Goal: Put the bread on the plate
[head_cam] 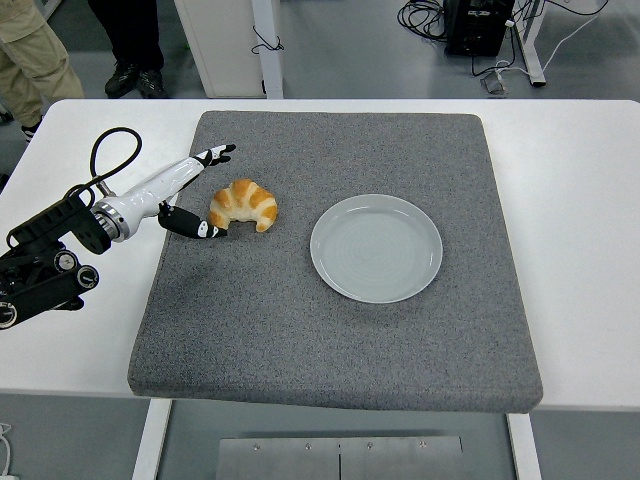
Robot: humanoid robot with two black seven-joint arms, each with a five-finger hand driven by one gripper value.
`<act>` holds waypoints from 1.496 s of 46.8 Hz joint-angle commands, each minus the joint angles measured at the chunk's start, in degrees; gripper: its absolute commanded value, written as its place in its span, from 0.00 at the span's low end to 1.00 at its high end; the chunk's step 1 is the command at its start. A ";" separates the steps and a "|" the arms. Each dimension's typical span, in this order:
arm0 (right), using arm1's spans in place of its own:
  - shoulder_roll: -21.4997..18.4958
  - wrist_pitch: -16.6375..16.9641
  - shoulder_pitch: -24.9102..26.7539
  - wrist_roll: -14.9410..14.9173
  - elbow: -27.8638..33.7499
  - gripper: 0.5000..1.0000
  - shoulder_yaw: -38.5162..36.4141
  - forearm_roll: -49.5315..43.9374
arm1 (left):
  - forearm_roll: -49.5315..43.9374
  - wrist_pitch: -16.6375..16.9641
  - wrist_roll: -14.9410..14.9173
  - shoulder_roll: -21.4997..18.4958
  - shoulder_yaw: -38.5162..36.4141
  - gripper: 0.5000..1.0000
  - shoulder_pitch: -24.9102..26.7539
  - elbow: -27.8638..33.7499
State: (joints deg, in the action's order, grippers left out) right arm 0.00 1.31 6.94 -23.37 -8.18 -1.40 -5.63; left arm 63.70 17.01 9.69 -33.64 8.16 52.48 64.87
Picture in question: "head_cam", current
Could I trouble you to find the white desk leg with foot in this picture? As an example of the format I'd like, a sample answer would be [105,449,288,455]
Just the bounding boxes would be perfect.
[514,0,547,88]

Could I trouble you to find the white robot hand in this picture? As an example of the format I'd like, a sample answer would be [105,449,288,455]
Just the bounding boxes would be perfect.
[102,143,237,240]

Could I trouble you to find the white cabinet panel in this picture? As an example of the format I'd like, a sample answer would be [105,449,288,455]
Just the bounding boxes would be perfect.
[174,0,266,99]

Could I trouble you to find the black cable bundle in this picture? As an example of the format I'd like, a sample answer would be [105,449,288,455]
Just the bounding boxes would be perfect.
[397,0,449,42]

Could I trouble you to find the person in black trousers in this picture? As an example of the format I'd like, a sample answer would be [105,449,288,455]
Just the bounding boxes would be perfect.
[87,0,169,100]

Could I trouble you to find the white table leg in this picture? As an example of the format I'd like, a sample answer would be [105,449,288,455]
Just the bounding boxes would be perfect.
[505,412,544,480]
[130,398,174,480]

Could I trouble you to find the clear plastic holder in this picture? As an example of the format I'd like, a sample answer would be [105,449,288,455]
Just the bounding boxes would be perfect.
[480,69,510,95]

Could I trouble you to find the black computer tower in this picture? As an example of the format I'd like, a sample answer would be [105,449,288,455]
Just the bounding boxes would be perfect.
[443,0,516,57]

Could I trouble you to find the white cable at table leg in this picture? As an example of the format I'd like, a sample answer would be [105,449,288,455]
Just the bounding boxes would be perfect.
[0,422,19,480]

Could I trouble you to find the golden croissant bread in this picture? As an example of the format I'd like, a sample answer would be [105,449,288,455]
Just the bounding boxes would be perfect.
[209,178,279,234]

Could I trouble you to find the person in beige trousers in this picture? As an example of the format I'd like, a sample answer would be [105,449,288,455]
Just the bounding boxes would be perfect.
[0,0,86,144]

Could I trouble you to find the grey felt mat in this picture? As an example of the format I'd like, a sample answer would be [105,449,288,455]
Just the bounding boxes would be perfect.
[126,110,545,415]

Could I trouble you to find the white cable on floor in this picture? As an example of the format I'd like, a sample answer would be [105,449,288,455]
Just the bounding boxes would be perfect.
[494,0,609,79]

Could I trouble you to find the grey round plate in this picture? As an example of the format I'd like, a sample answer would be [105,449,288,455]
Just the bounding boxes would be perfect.
[309,193,444,305]

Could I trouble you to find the white desk post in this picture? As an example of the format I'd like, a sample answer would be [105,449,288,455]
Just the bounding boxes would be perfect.
[251,0,285,100]

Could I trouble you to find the thin black cable on post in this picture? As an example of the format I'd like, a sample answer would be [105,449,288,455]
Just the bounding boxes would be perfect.
[252,24,285,55]

